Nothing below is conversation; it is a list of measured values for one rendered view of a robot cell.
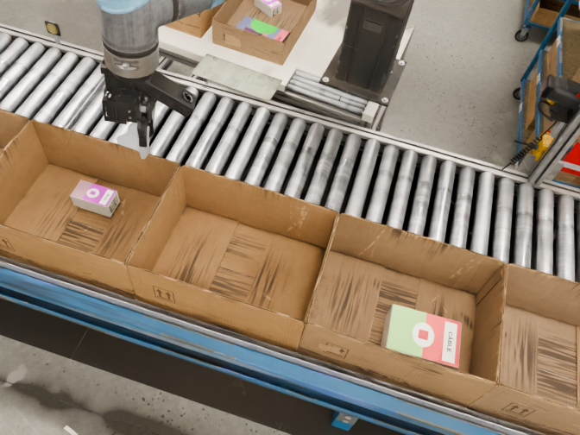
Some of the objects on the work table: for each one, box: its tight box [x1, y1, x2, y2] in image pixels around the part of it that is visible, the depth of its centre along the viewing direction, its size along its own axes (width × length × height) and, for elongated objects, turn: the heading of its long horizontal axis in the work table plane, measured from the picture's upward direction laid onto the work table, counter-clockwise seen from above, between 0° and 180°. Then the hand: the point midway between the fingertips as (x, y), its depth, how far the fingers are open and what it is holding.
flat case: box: [236, 16, 290, 42], centre depth 200 cm, size 14×19×2 cm
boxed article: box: [255, 0, 282, 17], centre depth 211 cm, size 6×10×5 cm, turn 39°
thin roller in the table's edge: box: [287, 84, 363, 115], centre depth 189 cm, size 2×28×2 cm, turn 64°
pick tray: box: [212, 0, 317, 66], centre depth 204 cm, size 28×38×10 cm
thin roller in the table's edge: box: [290, 79, 365, 110], centre depth 190 cm, size 2×28×2 cm, turn 64°
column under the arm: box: [319, 0, 414, 107], centre depth 184 cm, size 26×26×33 cm
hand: (149, 143), depth 109 cm, fingers open, 5 cm apart
